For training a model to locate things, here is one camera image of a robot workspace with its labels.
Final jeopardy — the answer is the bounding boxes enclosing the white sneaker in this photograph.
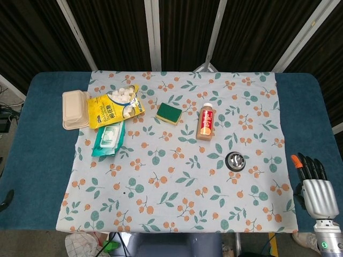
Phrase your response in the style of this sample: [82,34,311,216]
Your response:
[292,231,319,253]

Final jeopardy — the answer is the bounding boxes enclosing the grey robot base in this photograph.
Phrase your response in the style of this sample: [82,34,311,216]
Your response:
[128,232,223,257]

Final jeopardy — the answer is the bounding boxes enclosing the white checked cloth bag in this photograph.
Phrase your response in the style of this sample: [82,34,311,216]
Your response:
[65,232,98,257]

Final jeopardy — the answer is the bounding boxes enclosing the juice bottle with red label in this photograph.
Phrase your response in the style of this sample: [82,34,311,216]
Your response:
[196,102,216,141]

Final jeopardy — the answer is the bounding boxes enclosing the round black and silver knob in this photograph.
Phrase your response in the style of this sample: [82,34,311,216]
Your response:
[225,151,246,172]

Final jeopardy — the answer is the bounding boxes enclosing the green yellow sponge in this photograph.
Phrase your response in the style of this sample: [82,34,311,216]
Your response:
[155,102,183,126]

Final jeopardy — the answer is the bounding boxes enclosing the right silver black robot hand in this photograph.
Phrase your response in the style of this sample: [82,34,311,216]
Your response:
[291,153,340,221]

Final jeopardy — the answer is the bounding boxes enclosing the blue table cover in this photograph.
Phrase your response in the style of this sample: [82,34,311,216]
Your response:
[0,71,343,233]

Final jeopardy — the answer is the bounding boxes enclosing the floral patterned tablecloth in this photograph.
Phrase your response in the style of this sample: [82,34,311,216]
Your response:
[55,70,299,233]

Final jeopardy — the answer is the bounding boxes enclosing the beige clamshell food box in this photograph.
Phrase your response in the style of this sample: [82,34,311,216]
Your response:
[62,90,91,131]

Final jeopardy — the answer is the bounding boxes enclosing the green wet wipes pack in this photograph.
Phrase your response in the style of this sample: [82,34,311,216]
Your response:
[91,120,126,157]

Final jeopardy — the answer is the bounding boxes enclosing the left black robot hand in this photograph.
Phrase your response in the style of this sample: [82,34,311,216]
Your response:
[0,189,15,213]

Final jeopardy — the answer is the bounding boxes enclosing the yellow bag of white cubes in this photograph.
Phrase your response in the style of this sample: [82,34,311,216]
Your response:
[86,84,146,130]

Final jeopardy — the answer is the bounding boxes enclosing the white metal partition frame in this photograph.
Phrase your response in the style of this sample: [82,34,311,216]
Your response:
[56,0,333,72]

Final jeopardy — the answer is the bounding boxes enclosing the green plastic clip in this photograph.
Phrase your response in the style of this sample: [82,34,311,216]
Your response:
[103,240,120,252]

